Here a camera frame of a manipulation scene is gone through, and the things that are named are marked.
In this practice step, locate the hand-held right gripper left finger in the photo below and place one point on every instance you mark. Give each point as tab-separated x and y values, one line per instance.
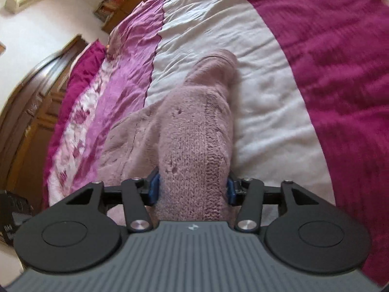
154	188

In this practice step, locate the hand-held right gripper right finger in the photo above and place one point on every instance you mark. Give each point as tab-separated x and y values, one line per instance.
231	192

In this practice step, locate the pink knit cardigan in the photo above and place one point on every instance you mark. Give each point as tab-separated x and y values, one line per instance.
188	146

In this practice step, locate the wooden headboard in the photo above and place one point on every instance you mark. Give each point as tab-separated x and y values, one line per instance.
33	109

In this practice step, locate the magenta floral bedspread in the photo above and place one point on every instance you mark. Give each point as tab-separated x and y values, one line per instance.
288	82

